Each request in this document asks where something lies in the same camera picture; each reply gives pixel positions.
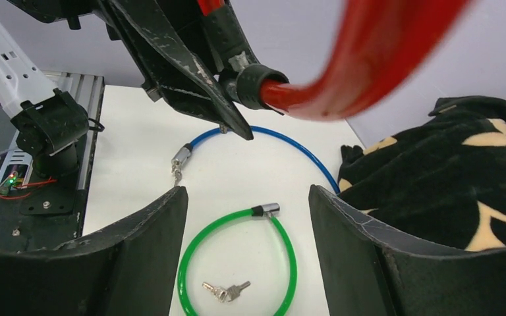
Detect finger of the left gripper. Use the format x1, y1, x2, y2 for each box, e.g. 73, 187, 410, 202
197, 1, 259, 86
104, 1, 253, 140

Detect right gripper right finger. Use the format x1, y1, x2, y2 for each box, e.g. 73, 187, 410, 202
308, 185, 506, 315

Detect blue cable lock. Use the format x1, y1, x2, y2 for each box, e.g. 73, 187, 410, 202
171, 126, 340, 194

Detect red cable lock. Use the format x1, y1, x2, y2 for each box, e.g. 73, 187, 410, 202
196, 0, 472, 122

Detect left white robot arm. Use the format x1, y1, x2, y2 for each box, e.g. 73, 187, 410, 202
0, 1, 266, 176

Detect black floral pillow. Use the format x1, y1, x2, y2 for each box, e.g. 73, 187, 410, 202
338, 96, 506, 251

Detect green cable lock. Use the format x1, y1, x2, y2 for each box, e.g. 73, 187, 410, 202
176, 203, 298, 315

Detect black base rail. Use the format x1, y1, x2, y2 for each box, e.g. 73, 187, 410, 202
0, 72, 105, 253

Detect blue cable lock keys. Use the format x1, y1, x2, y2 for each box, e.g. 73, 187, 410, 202
172, 169, 183, 187

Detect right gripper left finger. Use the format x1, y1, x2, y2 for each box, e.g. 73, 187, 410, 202
0, 186, 188, 315

